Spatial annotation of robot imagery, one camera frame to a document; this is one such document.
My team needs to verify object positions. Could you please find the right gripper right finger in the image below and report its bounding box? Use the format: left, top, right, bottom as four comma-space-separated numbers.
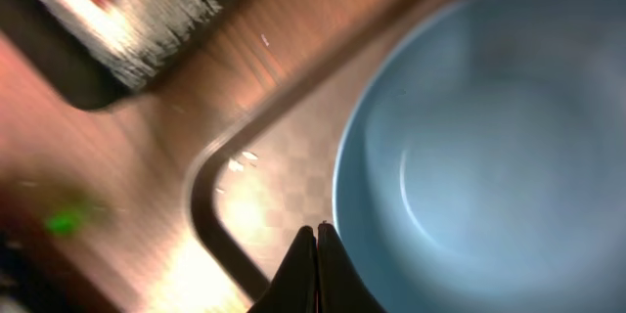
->
317, 223, 384, 313

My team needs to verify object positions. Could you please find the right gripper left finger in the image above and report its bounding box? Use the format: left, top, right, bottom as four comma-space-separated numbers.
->
248, 226, 317, 313

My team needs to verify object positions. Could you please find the dark blue plate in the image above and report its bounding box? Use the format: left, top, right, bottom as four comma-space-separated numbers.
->
334, 0, 625, 312

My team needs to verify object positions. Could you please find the pile of white rice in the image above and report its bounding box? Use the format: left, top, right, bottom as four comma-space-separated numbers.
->
38, 0, 227, 91

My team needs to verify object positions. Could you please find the black waste tray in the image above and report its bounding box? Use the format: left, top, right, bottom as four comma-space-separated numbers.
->
1, 0, 240, 111

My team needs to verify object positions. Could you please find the brown serving tray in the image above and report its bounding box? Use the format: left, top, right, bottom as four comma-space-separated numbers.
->
190, 0, 457, 299

